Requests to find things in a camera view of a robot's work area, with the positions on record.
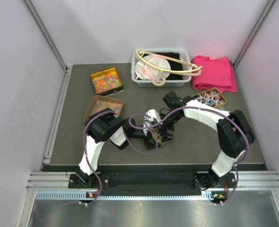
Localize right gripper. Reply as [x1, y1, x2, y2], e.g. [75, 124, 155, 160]
[155, 111, 182, 143]

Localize white round lid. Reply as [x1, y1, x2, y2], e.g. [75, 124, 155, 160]
[152, 129, 167, 145]

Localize gold tin pastel gummies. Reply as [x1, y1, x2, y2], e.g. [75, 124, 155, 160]
[84, 95, 124, 122]

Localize clear round container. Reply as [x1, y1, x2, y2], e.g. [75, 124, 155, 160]
[157, 140, 166, 147]

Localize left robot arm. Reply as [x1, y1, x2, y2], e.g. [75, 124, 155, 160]
[76, 108, 160, 188]

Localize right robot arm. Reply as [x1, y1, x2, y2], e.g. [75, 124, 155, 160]
[158, 91, 255, 188]

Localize gold tin wrapped candies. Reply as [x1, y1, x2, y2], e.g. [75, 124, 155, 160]
[192, 88, 227, 109]

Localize round white mesh bag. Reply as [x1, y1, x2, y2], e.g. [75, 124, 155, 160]
[135, 55, 171, 80]

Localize gold tin colourful gummies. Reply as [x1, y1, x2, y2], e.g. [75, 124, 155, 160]
[91, 68, 124, 96]

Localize black cloth in basket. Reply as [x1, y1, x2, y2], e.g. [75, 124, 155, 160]
[157, 52, 183, 71]

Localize wooden clothes hanger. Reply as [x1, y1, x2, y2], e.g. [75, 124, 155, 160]
[131, 50, 203, 87]

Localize pink cloth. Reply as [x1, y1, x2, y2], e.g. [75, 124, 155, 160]
[192, 55, 237, 93]

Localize grey plastic basket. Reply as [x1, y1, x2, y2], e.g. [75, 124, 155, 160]
[131, 49, 192, 88]

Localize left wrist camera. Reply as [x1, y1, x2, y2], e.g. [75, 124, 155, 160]
[143, 116, 154, 127]

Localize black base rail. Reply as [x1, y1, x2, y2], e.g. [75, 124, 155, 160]
[68, 164, 236, 196]

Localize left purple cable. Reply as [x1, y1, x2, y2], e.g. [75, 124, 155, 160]
[34, 110, 159, 220]

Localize purple cable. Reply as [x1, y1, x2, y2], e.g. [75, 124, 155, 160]
[128, 105, 251, 205]
[34, 110, 159, 220]

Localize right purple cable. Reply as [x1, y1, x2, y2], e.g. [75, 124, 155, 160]
[128, 105, 251, 205]

